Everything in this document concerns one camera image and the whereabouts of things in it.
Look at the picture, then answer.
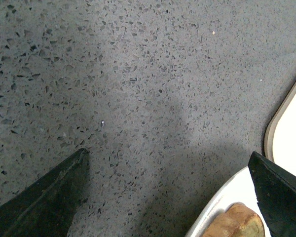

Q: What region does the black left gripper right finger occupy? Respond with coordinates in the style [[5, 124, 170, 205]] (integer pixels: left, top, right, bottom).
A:
[[248, 152, 296, 237]]

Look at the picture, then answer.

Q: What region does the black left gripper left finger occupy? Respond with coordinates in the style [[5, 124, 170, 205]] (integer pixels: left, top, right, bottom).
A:
[[0, 149, 89, 237]]

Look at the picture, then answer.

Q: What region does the white round plate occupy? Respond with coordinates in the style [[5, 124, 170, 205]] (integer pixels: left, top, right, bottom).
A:
[[186, 166, 271, 237]]

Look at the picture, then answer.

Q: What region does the bottom bread slice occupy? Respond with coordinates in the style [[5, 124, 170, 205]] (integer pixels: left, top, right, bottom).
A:
[[203, 203, 265, 237]]

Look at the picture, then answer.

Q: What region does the pink bunny tray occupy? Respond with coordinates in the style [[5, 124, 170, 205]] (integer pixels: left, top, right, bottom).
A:
[[264, 81, 296, 164]]

